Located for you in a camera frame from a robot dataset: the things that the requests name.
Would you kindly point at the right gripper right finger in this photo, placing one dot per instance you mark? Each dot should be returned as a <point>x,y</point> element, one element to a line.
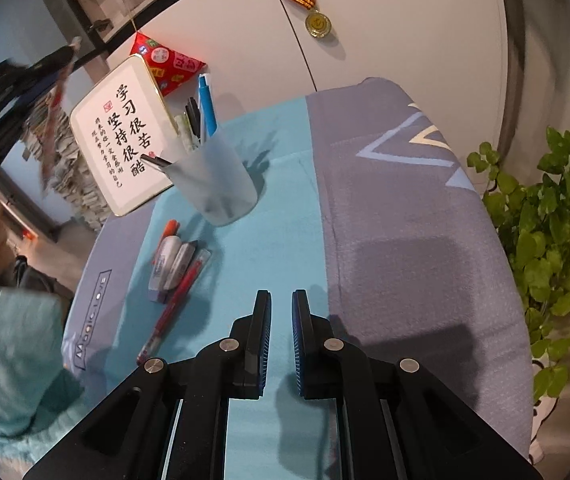
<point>312,364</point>

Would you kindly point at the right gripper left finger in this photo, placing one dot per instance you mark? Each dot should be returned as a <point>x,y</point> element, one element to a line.
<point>253,334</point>

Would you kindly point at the red gel pen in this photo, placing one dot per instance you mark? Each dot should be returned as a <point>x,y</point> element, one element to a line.
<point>176,300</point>

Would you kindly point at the grey correction tape dispenser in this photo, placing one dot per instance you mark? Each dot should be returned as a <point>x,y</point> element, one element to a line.
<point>177,269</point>

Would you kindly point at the white correction tape dispenser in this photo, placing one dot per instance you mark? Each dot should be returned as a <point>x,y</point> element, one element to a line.
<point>164,259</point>

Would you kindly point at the orange capped pen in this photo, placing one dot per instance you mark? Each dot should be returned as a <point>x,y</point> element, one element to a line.
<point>171,228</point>

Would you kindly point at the blue pen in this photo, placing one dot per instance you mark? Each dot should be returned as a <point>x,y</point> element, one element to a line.
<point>209,124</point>

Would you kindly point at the teal sleeve forearm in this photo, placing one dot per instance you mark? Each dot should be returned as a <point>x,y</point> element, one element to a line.
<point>40,401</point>

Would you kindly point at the tall stack of papers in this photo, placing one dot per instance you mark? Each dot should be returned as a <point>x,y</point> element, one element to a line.
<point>71,177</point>

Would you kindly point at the framed calligraphy sign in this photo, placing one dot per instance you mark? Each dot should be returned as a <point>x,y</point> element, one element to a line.
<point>123,118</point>

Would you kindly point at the blue grey tablecloth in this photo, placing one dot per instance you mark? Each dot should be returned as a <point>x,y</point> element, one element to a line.
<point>363,208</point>

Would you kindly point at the translucent plastic pen cup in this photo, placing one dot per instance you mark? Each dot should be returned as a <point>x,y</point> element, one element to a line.
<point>215,181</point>

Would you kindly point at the red hanging pouch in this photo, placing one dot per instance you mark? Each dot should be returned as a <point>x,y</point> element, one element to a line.
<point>169,68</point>

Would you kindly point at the black marker pen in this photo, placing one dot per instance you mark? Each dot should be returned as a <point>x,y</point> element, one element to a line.
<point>193,115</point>

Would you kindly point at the green potted plant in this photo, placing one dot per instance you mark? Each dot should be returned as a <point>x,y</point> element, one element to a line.
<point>533,225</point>

